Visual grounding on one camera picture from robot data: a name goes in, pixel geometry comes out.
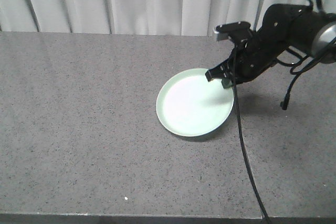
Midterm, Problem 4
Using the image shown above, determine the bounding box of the light green round plate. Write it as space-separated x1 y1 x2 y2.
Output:
156 68 234 137

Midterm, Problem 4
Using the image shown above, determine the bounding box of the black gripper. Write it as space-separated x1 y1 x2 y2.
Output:
205 28 282 89

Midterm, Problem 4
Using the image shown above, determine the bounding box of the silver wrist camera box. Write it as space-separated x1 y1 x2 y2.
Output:
213 21 251 42

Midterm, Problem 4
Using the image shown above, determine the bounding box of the long black camera cable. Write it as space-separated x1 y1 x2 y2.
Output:
232 42 272 224

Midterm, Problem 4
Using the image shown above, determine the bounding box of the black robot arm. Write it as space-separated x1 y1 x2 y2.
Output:
205 4 335 84

